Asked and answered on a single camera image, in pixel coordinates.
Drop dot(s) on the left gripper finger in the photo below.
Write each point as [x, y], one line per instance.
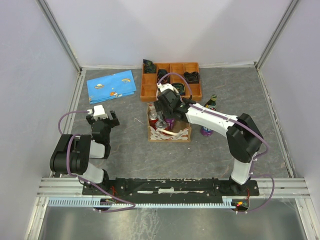
[89, 119]
[114, 119]

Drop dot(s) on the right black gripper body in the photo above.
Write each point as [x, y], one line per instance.
[165, 110]

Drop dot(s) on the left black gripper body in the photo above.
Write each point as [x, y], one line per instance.
[109, 124]

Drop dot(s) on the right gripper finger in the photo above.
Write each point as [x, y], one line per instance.
[167, 118]
[158, 109]

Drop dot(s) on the purple soda can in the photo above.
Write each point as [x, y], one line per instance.
[171, 126]
[206, 131]

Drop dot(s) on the purple soda can front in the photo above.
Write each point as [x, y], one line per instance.
[206, 131]

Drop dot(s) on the green glass bottle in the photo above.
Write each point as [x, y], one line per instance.
[211, 103]

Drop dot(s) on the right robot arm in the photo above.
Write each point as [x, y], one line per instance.
[242, 134]

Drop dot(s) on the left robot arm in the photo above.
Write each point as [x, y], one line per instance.
[72, 155]

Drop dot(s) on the canvas tote bag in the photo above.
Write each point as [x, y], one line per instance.
[181, 132]

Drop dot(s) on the red soda can front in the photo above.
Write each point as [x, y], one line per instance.
[161, 126]

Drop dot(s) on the red soda can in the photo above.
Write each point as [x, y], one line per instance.
[153, 116]
[161, 126]

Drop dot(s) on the red soda can rear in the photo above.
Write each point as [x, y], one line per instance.
[153, 116]

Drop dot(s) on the blue space print cloth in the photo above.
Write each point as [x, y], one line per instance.
[110, 87]

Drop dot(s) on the rolled black orange tie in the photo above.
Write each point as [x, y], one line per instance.
[163, 77]

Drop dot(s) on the wooden compartment tray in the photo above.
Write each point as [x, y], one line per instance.
[149, 80]

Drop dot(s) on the rolled black tie right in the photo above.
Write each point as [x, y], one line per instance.
[192, 77]

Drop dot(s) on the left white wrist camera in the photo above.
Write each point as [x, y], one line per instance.
[98, 112]

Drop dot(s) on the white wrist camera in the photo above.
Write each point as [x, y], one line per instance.
[98, 112]
[167, 86]

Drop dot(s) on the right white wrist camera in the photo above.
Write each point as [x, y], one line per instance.
[167, 86]

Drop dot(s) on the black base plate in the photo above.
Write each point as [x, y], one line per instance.
[179, 190]

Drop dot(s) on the aluminium frame rail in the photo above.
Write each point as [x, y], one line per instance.
[60, 187]

